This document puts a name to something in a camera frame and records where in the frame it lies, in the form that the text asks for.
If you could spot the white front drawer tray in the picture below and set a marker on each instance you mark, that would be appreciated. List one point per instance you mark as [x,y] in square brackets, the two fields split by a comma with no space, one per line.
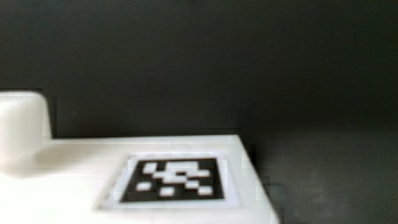
[149,180]

